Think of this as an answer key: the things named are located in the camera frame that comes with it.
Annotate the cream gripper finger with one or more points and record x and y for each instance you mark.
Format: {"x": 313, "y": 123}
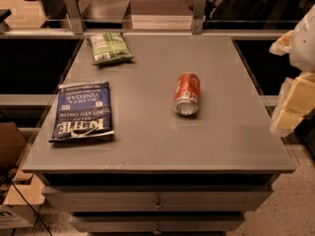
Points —
{"x": 282, "y": 45}
{"x": 295, "y": 101}

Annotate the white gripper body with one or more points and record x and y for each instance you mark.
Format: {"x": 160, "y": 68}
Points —
{"x": 304, "y": 46}

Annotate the green jalapeno chip bag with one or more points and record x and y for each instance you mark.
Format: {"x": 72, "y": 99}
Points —
{"x": 109, "y": 48}

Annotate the blue Kettle chip bag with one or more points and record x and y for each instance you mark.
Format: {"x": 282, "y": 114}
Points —
{"x": 83, "y": 111}

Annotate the orange soda can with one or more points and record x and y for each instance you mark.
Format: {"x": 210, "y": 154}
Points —
{"x": 187, "y": 94}

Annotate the cardboard box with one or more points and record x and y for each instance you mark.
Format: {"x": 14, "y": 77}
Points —
{"x": 20, "y": 192}

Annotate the left metal bracket post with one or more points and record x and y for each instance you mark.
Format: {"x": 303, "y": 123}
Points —
{"x": 74, "y": 16}

